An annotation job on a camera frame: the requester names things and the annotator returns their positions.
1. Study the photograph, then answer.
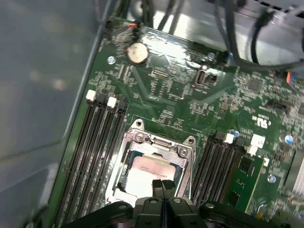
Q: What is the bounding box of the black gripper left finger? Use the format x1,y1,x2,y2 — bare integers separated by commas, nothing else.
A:
59,179,165,228

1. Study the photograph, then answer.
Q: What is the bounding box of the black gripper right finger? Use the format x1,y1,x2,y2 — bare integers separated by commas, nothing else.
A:
163,179,292,228

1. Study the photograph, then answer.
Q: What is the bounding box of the thin wire locking lever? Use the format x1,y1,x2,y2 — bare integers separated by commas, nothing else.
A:
189,163,193,200

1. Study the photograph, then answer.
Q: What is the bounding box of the silver CPU plate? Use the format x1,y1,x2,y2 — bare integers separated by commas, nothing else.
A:
123,155,176,198

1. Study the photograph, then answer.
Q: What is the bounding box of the metal socket cover frame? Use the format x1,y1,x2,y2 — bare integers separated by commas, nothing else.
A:
117,129,195,202

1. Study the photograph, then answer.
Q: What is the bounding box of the black RAM slot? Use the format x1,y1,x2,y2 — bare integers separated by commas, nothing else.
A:
79,97,117,214
201,133,235,207
212,137,244,207
56,90,97,224
191,132,224,206
68,93,106,219
91,101,126,209

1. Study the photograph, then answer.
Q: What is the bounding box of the CPU socket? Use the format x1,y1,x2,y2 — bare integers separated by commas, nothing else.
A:
104,118,198,205

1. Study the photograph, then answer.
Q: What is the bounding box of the green RAM stick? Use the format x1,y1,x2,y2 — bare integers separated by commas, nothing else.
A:
224,154,266,214

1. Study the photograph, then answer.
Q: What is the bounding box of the green motherboard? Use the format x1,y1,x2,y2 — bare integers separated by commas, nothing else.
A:
47,16,304,228

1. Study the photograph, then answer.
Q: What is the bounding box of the silver finned heatsink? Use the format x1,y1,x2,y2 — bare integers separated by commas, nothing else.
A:
284,149,304,198

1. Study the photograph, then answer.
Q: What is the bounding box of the silver coin battery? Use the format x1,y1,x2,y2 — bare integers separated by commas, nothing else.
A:
127,42,149,65

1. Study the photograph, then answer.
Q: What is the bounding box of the black open PC case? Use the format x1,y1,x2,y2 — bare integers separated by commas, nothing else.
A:
0,0,304,228

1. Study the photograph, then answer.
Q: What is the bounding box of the coloured wire connector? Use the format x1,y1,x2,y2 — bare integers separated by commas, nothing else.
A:
285,71,299,84

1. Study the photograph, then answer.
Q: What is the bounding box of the grey cable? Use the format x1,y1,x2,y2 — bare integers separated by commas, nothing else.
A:
212,0,245,66

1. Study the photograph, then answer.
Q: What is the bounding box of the black cable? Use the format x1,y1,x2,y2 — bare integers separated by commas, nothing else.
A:
249,7,304,71

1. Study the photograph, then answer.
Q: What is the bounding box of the orange black wire plug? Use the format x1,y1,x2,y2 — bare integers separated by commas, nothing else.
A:
127,21,141,31

